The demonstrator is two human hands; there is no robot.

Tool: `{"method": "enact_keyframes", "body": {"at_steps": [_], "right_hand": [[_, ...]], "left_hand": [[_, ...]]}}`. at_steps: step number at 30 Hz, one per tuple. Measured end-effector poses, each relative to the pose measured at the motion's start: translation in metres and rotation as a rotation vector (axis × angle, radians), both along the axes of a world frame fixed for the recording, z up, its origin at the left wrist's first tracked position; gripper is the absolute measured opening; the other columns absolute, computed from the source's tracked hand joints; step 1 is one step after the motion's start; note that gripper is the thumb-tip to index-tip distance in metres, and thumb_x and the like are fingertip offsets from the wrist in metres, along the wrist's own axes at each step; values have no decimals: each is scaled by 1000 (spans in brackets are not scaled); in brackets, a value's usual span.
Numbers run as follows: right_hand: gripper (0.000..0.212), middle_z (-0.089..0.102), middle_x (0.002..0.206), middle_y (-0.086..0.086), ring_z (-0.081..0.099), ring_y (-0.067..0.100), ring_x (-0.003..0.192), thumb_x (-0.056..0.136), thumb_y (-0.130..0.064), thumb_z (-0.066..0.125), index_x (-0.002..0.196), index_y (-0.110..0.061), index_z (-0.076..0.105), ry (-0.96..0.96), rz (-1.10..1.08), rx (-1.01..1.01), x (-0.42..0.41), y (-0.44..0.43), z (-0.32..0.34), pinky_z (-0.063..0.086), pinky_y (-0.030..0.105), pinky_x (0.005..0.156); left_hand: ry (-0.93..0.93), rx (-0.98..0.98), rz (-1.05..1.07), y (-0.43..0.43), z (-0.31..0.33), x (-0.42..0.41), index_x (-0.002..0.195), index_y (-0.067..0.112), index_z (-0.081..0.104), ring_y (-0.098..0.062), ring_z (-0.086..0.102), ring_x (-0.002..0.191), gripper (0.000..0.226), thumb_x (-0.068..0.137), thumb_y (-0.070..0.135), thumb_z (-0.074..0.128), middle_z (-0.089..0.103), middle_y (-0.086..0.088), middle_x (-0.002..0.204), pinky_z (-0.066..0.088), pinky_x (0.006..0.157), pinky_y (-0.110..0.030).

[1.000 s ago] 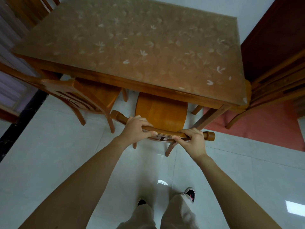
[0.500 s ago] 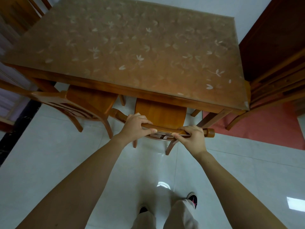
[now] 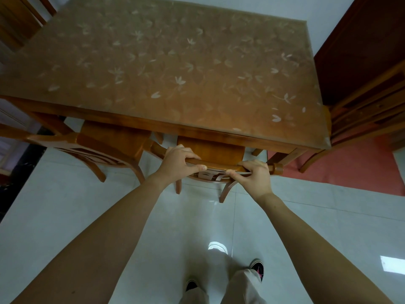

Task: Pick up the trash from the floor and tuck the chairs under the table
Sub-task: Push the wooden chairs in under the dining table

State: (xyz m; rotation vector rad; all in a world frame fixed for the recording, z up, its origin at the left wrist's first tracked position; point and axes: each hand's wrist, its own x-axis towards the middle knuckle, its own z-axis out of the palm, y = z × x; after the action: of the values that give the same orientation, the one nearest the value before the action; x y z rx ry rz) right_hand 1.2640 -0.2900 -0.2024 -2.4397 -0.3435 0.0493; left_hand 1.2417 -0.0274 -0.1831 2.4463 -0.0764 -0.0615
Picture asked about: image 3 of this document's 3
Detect person's left forearm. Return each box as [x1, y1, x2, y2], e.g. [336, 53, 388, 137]
[11, 175, 171, 304]

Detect beige trousers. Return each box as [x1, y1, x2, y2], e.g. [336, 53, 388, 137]
[178, 268, 266, 304]

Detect dark red wooden door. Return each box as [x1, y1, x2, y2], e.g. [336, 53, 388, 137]
[313, 0, 405, 106]

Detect person's left hand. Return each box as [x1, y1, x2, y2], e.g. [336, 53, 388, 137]
[154, 144, 208, 187]

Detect red floor mat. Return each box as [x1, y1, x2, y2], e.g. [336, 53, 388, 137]
[267, 133, 405, 197]

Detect wooden table with patterned cover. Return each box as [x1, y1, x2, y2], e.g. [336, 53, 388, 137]
[0, 0, 332, 174]

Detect person's right hand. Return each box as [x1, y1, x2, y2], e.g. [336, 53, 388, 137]
[228, 160, 274, 202]

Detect person's right forearm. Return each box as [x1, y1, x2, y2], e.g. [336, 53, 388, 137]
[259, 193, 394, 304]

